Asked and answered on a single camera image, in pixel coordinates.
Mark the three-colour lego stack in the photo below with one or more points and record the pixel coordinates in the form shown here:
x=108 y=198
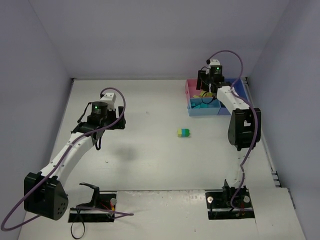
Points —
x=183 y=133

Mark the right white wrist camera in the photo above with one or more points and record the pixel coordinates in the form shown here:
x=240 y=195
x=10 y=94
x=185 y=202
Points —
x=213 y=62

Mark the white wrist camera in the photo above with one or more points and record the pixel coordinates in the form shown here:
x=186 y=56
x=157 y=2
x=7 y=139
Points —
x=109 y=98
x=213 y=62

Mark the periwinkle blue container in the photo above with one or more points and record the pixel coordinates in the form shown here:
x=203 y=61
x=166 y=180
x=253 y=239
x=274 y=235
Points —
x=230 y=98

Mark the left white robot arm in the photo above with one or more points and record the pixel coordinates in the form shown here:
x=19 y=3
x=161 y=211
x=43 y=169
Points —
x=45 y=193

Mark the pink container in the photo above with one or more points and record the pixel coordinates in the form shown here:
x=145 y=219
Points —
x=190 y=89

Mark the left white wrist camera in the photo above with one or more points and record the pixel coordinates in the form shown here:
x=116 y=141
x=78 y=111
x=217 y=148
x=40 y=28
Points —
x=109 y=98

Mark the light blue container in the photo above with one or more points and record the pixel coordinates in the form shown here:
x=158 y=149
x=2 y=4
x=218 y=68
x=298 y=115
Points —
x=196 y=107

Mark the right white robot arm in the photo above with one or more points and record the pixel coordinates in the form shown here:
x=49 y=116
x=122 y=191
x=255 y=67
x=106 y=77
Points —
x=244 y=129

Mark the yellow-green curved lego brick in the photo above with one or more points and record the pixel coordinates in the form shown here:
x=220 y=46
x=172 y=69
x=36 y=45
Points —
x=206 y=94

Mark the teal curved lego brick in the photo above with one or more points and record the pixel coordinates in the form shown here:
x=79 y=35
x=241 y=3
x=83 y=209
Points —
x=203 y=106

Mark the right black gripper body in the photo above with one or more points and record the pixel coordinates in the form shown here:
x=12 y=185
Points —
x=202 y=81

